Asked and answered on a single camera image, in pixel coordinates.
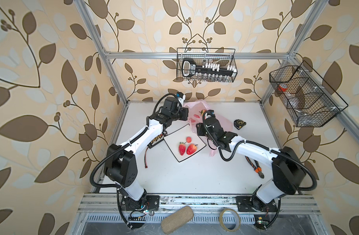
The black wire basket wall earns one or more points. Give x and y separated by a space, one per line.
310 100
221 56

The red fake strawberry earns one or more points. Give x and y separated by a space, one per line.
192 148
182 149

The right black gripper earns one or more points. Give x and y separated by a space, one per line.
199 129

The black socket set tool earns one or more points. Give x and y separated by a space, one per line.
190 68

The orange black pliers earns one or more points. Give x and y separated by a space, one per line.
256 167

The black tape measure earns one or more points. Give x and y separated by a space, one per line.
239 124

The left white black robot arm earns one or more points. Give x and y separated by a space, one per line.
120 164

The black wire basket right wall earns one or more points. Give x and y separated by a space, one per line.
310 100

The clear tape roll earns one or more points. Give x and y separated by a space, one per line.
229 220

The white square plate black rim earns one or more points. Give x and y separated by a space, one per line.
174 139

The black connector board with wires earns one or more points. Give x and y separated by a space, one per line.
158 139

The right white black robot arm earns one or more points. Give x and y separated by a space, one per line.
289 175

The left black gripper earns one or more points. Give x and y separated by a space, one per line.
184 111

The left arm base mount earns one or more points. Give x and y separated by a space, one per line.
146 203

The black wire basket back wall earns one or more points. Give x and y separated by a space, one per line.
221 56

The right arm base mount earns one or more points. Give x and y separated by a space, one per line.
254 204

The beige oval sponge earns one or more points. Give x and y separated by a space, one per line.
177 220

